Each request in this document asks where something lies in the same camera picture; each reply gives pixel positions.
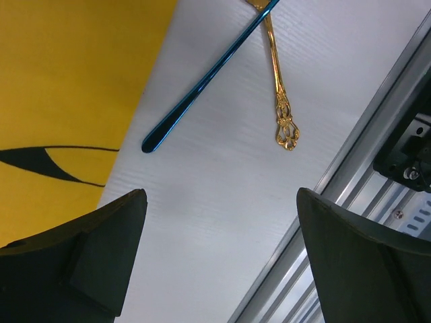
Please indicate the blue metal fork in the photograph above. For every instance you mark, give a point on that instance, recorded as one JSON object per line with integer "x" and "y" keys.
{"x": 160, "y": 132}

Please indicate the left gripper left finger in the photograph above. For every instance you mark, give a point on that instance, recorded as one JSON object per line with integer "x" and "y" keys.
{"x": 78, "y": 271}

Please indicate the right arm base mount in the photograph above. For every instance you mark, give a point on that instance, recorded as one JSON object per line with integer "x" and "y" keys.
{"x": 405, "y": 156}

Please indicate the yellow pikachu cloth placemat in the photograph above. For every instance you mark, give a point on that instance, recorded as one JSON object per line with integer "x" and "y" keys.
{"x": 72, "y": 75}

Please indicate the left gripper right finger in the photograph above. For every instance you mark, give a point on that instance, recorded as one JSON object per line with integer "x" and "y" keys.
{"x": 363, "y": 271}

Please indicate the aluminium front rail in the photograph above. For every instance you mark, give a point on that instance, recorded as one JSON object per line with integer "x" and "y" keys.
{"x": 285, "y": 291}

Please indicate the gold ornate spoon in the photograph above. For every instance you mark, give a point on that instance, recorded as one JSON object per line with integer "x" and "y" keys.
{"x": 287, "y": 133}

